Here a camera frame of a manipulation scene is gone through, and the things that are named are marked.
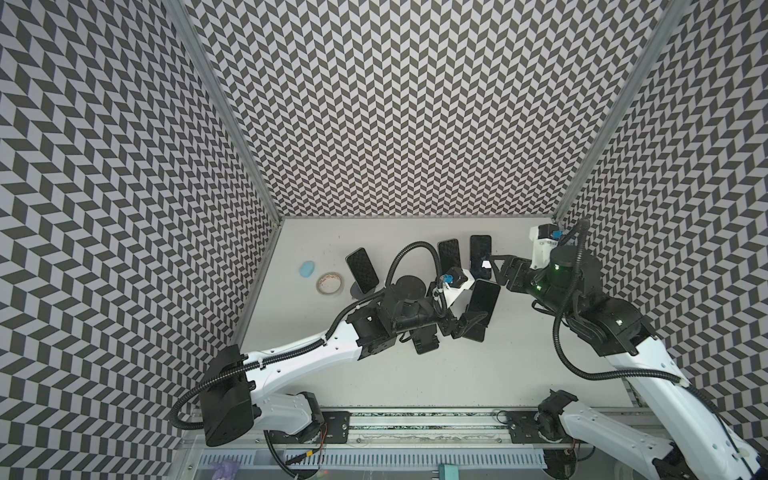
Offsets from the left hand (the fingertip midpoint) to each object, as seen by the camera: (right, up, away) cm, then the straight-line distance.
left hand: (475, 302), depth 65 cm
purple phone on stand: (-1, +9, +28) cm, 29 cm away
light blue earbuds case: (-48, +4, +37) cm, 61 cm away
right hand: (+6, +7, +2) cm, 9 cm away
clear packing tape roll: (-40, -1, +35) cm, 53 cm away
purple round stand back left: (-30, -3, +30) cm, 43 cm away
